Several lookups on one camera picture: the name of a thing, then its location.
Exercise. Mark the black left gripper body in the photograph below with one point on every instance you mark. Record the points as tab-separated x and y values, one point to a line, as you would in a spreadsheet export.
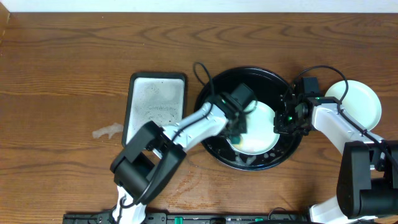
237	126

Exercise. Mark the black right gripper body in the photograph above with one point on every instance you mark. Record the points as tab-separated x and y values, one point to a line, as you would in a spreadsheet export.
286	123

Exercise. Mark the green scrubbing sponge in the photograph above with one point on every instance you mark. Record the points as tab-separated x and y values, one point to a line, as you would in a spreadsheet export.
236	139

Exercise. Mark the mint plate with red stain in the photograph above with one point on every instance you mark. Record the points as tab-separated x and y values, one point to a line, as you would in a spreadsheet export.
260	136

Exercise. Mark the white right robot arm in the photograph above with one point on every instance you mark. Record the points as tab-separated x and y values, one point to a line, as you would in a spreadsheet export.
367	181

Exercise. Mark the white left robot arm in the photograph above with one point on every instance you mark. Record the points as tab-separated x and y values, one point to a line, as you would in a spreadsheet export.
149	160

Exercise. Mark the black round tray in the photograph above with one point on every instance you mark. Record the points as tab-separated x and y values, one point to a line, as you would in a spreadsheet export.
267	87

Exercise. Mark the black rectangular soapy tray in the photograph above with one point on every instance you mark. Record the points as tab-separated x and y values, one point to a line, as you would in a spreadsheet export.
153	96

